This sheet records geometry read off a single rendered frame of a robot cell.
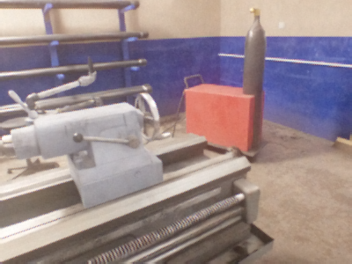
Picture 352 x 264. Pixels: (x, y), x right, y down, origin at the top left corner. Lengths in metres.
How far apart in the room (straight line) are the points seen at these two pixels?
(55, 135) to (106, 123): 0.18
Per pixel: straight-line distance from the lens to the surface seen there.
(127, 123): 1.07
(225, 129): 3.03
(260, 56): 2.85
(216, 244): 1.40
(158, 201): 1.08
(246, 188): 1.27
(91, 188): 1.05
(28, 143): 1.04
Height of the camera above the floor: 1.45
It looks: 20 degrees down
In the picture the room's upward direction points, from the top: 2 degrees counter-clockwise
